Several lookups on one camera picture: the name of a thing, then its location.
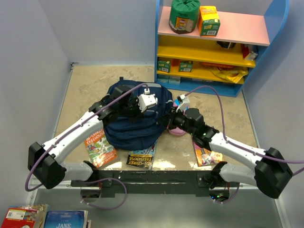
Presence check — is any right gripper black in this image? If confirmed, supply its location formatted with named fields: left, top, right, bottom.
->
left=157, top=107, right=195, bottom=136

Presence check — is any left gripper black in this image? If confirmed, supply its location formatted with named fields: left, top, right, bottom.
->
left=118, top=95, right=147, bottom=124

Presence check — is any pink blue pencil case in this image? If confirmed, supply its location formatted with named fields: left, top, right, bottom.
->
left=167, top=99, right=186, bottom=136

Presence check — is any navy blue school backpack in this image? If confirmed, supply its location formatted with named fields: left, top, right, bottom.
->
left=104, top=83, right=173, bottom=151

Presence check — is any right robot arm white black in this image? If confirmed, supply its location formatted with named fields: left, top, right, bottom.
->
left=157, top=107, right=293, bottom=199

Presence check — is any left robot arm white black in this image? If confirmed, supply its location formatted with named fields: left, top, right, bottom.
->
left=28, top=83, right=157, bottom=189

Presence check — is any yellow snack bag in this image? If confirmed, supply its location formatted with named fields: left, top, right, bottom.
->
left=200, top=62, right=248, bottom=84

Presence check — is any black 169-storey treehouse book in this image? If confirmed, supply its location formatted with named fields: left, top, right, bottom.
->
left=126, top=141, right=157, bottom=170

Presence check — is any purple Roald Dahl book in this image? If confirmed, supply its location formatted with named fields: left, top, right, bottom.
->
left=193, top=143, right=224, bottom=167

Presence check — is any left small green box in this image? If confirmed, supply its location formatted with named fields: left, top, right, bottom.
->
left=157, top=57, right=171, bottom=73

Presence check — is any small green box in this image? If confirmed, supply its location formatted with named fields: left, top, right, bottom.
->
left=157, top=57, right=171, bottom=73
left=179, top=60, right=193, bottom=73

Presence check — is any right small green box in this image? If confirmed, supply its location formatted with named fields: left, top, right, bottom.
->
left=179, top=60, right=193, bottom=73

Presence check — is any orange 78-storey treehouse book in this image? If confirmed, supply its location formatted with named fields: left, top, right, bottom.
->
left=85, top=130, right=118, bottom=168

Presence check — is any colourful blue toy shelf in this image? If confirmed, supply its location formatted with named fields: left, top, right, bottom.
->
left=154, top=0, right=290, bottom=97

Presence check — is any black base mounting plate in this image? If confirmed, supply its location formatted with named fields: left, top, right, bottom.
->
left=70, top=169, right=240, bottom=198

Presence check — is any orange green carton box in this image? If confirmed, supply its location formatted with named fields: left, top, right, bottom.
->
left=197, top=6, right=220, bottom=37

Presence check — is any red white packet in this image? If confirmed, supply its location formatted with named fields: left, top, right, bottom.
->
left=241, top=44, right=258, bottom=61

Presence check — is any green wrapped tissue roll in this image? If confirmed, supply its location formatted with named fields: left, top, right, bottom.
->
left=169, top=0, right=200, bottom=34

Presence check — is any blue Jane book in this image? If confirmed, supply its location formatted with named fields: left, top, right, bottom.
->
left=44, top=210, right=92, bottom=228

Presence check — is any red book bottom left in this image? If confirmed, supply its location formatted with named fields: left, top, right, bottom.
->
left=1, top=204, right=49, bottom=228

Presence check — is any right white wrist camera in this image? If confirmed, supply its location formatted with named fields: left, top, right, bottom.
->
left=177, top=94, right=190, bottom=112

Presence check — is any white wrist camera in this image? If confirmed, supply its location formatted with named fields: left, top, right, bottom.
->
left=177, top=94, right=190, bottom=112
left=138, top=94, right=158, bottom=113

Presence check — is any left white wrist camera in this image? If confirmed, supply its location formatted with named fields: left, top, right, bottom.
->
left=138, top=94, right=158, bottom=113

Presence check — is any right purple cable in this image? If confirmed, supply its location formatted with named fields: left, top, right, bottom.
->
left=182, top=85, right=304, bottom=204

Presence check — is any purple cable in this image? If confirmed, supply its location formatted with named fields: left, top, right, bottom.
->
left=25, top=83, right=150, bottom=210
left=182, top=85, right=304, bottom=204

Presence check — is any aluminium rail frame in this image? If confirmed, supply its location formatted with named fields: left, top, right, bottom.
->
left=25, top=66, right=293, bottom=228

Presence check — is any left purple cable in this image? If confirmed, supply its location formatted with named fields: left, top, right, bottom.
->
left=25, top=83, right=150, bottom=210

